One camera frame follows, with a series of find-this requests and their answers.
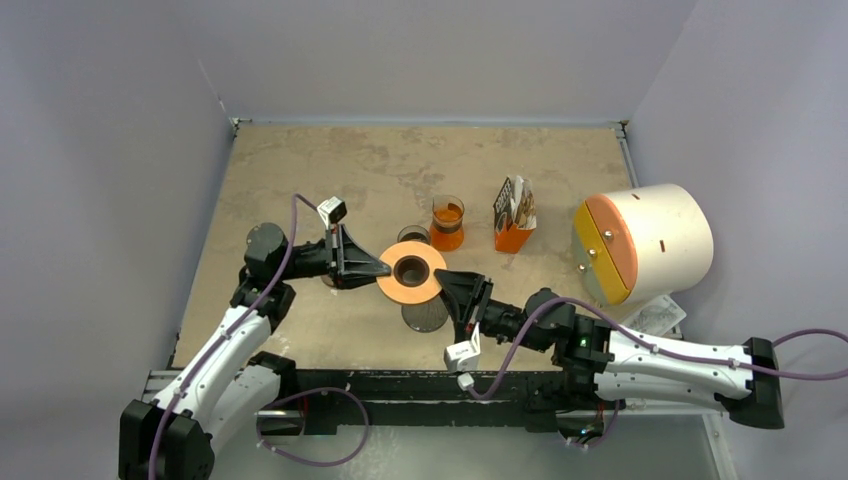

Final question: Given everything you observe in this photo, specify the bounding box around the orange filter paper box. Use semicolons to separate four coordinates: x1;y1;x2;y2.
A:
493;175;537;254

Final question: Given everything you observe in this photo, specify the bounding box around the amber glass carafe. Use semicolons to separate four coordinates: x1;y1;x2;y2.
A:
429;195;465;252

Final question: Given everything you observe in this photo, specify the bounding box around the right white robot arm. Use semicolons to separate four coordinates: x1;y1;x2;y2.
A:
433;269;785;430

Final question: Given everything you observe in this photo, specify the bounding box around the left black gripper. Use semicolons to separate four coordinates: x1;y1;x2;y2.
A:
276;222;390;290

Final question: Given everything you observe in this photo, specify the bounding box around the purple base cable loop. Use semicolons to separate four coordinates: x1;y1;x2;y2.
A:
256;388;369;468

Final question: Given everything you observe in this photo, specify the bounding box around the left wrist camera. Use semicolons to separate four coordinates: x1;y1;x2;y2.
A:
316;196;347;229

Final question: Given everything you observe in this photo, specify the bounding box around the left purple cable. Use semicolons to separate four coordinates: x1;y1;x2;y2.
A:
146;193;321;480

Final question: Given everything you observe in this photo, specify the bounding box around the aluminium frame rail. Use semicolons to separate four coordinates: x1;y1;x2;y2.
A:
142;369;737;480

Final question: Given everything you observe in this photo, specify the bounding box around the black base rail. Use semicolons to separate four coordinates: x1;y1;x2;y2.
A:
258;368;624;439

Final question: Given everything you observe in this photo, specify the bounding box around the wooden ring dripper stand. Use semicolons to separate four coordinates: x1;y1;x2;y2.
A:
377;241;447;305

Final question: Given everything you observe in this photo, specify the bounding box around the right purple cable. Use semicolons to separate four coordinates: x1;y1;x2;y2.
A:
457;296;848;403

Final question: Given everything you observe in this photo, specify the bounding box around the dark ribbed glass cone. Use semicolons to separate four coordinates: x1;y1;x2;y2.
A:
401;297;449;333

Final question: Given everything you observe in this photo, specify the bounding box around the small dark glass cup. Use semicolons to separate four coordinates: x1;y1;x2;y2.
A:
397;225;431;245

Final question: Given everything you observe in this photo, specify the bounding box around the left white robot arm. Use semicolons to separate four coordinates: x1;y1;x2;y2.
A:
118;223;392;479

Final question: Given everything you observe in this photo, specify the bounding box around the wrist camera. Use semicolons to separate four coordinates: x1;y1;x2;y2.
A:
316;196;347;229
443;324;481;373

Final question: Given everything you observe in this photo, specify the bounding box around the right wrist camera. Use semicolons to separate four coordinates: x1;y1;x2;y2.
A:
443;324;481;373

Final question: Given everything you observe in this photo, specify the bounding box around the white cylinder drum orange lid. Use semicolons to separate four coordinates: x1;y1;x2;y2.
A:
572;184;714;306

